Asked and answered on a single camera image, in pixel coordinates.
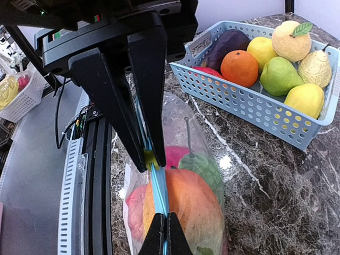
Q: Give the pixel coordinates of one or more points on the green apple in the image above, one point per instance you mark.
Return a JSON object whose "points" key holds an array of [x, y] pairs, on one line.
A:
{"points": [[279, 76]]}

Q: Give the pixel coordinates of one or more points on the left black frame post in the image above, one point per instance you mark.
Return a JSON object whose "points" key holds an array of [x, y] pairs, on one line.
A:
{"points": [[29, 51]]}

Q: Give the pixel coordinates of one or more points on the white basket with yellow toy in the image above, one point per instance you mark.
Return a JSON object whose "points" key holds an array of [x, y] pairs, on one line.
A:
{"points": [[20, 93]]}

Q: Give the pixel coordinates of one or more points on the right black frame post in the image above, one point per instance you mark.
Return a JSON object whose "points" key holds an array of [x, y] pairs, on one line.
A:
{"points": [[289, 6]]}

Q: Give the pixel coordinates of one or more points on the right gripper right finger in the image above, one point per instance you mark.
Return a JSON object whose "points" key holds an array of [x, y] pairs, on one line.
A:
{"points": [[175, 238]]}

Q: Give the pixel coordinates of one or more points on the red apple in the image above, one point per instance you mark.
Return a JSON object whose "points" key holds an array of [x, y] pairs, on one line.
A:
{"points": [[174, 154], [135, 202]]}

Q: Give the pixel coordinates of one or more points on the clear zip top bag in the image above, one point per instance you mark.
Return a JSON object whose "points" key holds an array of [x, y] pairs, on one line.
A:
{"points": [[174, 127]]}

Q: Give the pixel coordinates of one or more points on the yellow lemon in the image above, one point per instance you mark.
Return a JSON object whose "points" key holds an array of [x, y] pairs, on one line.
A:
{"points": [[308, 99]]}

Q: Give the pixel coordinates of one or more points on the black frame post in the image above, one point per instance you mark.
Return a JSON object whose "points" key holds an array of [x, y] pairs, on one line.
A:
{"points": [[289, 6], [29, 51]]}

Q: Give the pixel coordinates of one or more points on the orange fruit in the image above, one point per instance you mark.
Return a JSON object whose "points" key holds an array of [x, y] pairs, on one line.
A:
{"points": [[240, 67]]}

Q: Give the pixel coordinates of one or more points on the blue plastic basket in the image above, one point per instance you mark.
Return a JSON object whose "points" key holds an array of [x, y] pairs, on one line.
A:
{"points": [[254, 105]]}

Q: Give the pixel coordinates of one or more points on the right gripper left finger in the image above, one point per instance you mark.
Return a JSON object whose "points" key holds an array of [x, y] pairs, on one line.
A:
{"points": [[155, 238]]}

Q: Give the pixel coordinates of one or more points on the black front rail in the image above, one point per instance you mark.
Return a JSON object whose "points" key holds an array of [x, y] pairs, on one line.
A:
{"points": [[97, 199]]}

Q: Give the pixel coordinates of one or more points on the dark purple eggplant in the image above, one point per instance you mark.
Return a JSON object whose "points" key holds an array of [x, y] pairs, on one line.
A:
{"points": [[229, 41]]}

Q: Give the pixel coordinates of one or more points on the pale yellow pear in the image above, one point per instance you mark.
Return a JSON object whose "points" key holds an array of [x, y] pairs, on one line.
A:
{"points": [[315, 68]]}

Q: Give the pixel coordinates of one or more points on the orange yellow mango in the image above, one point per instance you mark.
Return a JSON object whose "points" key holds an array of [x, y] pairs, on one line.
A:
{"points": [[198, 211]]}

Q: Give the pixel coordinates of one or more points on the white slotted cable duct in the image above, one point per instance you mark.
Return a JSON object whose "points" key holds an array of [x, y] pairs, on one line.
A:
{"points": [[70, 238]]}

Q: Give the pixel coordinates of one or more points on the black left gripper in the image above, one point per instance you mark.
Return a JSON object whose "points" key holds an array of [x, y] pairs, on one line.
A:
{"points": [[68, 30]]}

